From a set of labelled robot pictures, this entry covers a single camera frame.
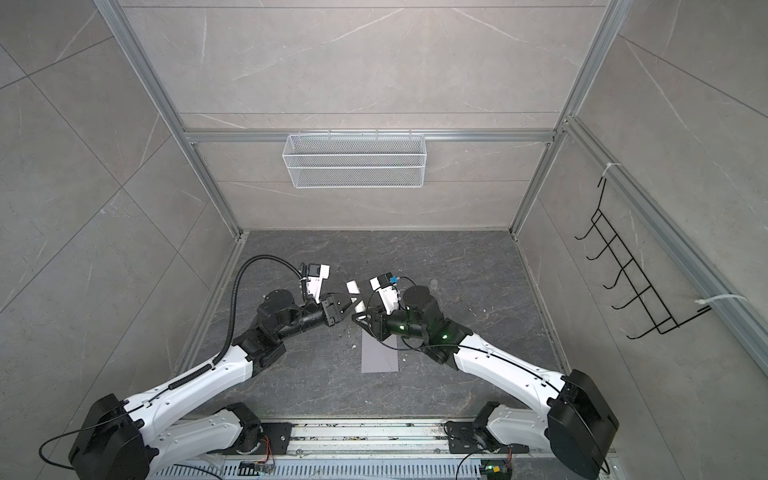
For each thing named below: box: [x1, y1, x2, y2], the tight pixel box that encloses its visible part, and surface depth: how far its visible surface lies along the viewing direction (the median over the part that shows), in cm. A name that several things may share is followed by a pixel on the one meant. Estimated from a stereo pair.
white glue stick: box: [346, 280, 366, 313], surface depth 71 cm
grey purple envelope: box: [361, 328, 399, 373], surface depth 88 cm
